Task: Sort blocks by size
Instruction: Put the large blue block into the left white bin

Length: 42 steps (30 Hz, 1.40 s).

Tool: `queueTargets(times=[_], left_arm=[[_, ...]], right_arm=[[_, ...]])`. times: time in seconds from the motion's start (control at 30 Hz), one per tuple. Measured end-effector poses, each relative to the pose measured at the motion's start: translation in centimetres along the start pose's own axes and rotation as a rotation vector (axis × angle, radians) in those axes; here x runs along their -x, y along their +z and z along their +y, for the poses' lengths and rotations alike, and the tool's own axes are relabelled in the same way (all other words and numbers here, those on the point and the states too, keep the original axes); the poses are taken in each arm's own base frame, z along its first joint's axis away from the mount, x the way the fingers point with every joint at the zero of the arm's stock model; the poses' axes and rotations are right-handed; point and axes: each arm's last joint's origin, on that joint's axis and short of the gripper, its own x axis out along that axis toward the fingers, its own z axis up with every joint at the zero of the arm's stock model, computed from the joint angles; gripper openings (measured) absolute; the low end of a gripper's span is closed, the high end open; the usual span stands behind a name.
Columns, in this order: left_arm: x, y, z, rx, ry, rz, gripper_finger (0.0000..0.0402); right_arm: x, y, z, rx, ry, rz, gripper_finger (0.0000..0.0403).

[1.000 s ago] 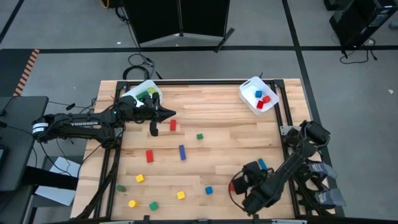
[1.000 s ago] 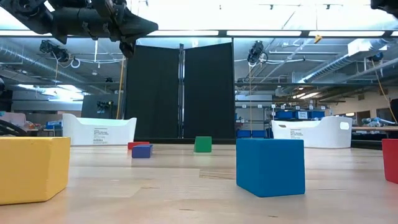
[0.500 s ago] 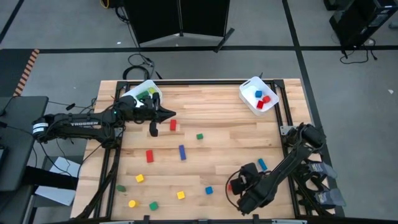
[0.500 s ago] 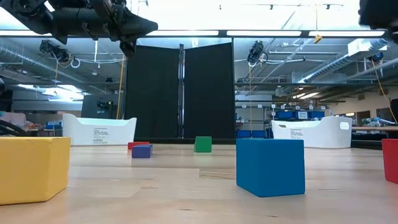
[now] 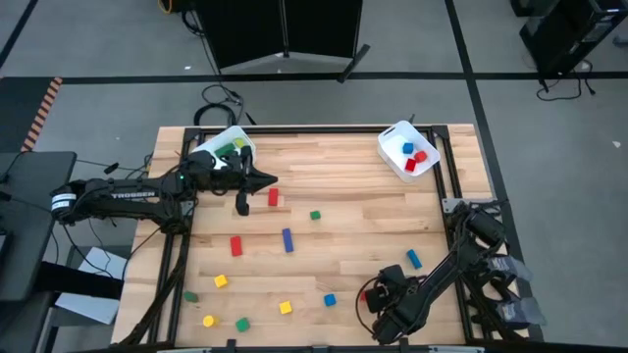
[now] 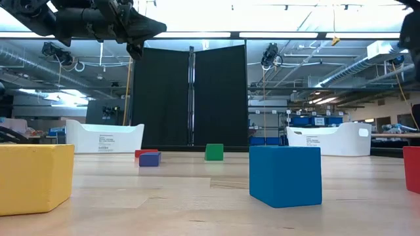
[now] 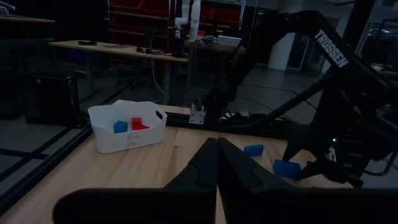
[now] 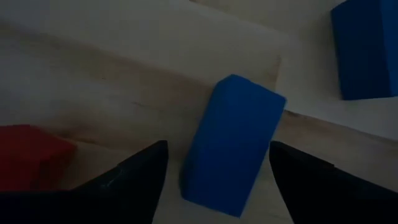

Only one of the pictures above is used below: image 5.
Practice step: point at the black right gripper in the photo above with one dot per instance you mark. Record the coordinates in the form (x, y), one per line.
(400, 304)

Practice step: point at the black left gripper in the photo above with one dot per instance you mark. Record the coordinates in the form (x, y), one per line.
(221, 176)

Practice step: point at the red wooden cube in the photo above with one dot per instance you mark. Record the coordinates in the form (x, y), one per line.
(420, 156)
(363, 296)
(410, 165)

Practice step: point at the red long wooden block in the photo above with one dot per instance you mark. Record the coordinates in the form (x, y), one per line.
(236, 246)
(273, 196)

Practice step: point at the lime green long block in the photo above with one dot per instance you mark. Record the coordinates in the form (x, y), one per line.
(239, 142)

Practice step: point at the green long wooden block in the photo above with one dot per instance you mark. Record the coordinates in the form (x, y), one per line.
(225, 149)

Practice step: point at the blue wooden cube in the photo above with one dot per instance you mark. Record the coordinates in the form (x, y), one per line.
(407, 147)
(329, 299)

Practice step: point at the blue long wooden block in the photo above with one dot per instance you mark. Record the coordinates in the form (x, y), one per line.
(414, 259)

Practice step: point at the indigo long wooden block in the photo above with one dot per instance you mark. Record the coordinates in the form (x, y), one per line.
(287, 240)

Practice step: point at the green wooden cube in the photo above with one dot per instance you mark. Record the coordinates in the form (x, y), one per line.
(242, 324)
(315, 215)

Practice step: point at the yellow wooden cube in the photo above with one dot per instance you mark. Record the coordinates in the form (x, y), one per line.
(221, 281)
(285, 307)

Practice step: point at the dark green wooden block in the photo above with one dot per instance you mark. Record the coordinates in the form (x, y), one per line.
(190, 296)

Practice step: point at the yellow wooden cylinder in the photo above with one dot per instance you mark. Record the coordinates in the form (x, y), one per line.
(210, 321)

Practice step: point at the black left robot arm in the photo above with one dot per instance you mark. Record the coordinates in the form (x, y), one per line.
(132, 196)

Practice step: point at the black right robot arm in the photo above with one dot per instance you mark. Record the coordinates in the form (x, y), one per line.
(441, 274)

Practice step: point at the white plastic bin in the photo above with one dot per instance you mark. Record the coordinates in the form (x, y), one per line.
(208, 144)
(392, 144)

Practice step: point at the grey metal mounting plate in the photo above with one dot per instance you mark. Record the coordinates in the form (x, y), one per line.
(449, 205)
(185, 208)

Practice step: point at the grey plastic-wrapped weight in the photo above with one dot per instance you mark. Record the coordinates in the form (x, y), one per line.
(525, 311)
(512, 268)

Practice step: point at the black folding partition screen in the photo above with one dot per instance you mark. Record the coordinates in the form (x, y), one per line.
(245, 29)

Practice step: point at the white sheet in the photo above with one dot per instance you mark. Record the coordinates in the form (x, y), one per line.
(98, 265)

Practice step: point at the black support beam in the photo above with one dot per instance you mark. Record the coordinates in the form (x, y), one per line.
(78, 282)

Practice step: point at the black side table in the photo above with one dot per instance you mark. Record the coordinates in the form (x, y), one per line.
(24, 220)

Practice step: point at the black hazard-edged floor mat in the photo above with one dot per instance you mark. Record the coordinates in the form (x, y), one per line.
(19, 113)

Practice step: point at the black equipment cabinet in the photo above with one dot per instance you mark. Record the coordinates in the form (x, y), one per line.
(564, 34)

